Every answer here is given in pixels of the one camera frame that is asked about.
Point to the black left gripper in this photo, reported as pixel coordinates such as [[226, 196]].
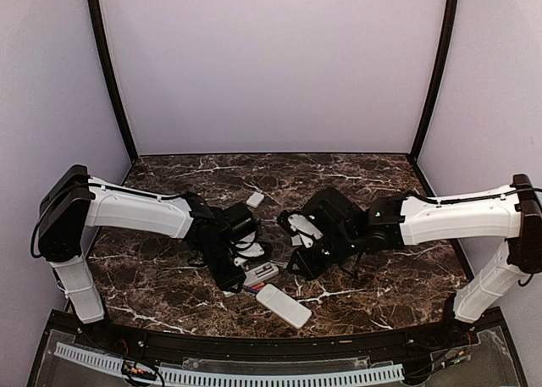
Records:
[[223, 280]]

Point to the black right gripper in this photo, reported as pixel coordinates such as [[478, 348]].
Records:
[[307, 268]]

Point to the small white buttoned remote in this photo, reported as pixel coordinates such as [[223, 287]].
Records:
[[260, 274]]

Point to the white remote face down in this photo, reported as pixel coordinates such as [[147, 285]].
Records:
[[285, 307]]

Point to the white battery cover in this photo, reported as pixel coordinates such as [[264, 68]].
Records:
[[255, 199]]

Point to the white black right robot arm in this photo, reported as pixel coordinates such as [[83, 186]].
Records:
[[332, 228]]

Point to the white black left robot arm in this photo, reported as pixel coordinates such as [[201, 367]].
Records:
[[223, 237]]

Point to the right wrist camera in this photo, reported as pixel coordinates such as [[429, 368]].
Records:
[[301, 229]]

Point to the black front rail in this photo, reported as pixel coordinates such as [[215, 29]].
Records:
[[174, 347]]

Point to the white slotted cable duct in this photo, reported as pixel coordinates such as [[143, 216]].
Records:
[[206, 372]]

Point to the black right corner post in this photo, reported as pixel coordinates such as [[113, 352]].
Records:
[[435, 80]]

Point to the black corner post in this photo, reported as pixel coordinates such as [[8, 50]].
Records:
[[435, 80], [99, 32]]

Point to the black left corner post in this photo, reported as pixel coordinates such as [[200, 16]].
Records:
[[99, 32]]

